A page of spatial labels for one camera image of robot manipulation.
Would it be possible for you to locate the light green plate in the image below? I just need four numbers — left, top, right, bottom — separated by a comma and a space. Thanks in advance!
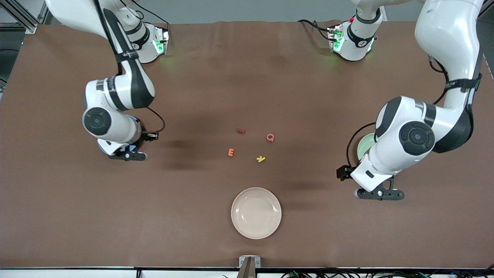
357, 133, 377, 161

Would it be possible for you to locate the brown table cover sheet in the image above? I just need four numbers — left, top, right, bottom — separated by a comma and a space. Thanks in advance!
0, 20, 494, 269

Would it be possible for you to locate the beige plate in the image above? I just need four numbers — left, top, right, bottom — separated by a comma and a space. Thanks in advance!
231, 187, 282, 240

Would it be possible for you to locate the black right arm base cable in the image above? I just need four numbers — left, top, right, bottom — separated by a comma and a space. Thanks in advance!
131, 10, 170, 33

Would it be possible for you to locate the black arm base cable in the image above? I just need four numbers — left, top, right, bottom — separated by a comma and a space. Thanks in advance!
131, 10, 170, 33
297, 19, 333, 42

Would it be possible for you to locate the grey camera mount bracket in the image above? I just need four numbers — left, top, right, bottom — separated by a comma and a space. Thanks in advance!
236, 256, 261, 278

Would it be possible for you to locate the white table edge rail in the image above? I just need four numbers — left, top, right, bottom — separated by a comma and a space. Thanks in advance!
0, 267, 494, 278

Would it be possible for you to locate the silver aluminium frame profile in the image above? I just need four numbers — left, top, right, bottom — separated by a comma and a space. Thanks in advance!
0, 0, 52, 33

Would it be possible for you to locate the black left arm base cable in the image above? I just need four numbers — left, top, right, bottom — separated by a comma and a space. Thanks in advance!
297, 19, 333, 42

